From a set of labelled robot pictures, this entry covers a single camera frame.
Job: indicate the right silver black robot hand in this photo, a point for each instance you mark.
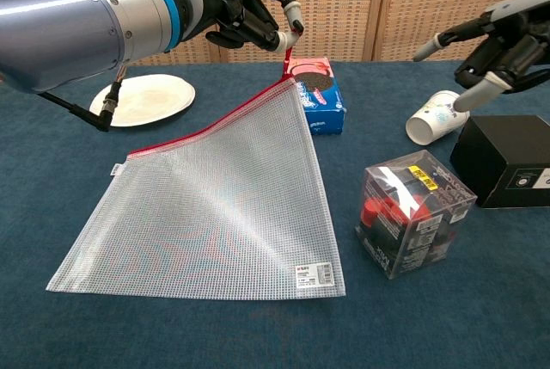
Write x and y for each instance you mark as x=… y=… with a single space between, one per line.
x=515 y=42

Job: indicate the white mesh zipper pouch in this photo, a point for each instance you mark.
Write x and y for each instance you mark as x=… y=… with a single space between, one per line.
x=215 y=197

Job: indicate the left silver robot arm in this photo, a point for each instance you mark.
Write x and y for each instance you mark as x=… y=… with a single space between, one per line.
x=64 y=29

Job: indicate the black cardboard box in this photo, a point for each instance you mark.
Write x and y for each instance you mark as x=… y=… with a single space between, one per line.
x=502 y=149

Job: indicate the white printed paper cup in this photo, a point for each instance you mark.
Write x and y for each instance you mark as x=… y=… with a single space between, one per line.
x=434 y=119

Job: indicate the white round plate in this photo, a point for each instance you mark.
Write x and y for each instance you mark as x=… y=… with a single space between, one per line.
x=146 y=100

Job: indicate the woven wood folding screen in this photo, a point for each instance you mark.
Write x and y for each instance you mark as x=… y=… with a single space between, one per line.
x=344 y=7

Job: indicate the pink blue cookie box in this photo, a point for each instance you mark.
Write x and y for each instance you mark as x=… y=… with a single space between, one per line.
x=324 y=106

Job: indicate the clear plastic box red contents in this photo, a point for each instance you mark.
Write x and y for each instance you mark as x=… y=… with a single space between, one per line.
x=412 y=223

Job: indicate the blue felt table cover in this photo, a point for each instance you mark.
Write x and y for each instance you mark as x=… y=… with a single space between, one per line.
x=429 y=321

